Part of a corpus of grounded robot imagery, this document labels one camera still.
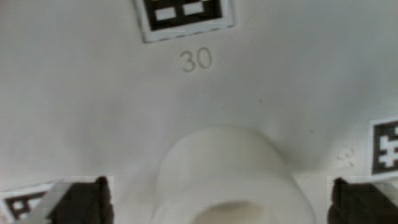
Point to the white round table top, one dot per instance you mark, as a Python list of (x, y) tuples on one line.
[(217, 99)]

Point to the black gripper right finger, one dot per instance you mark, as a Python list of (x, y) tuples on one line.
[(361, 205)]

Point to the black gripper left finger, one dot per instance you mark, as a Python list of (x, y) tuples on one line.
[(77, 204)]

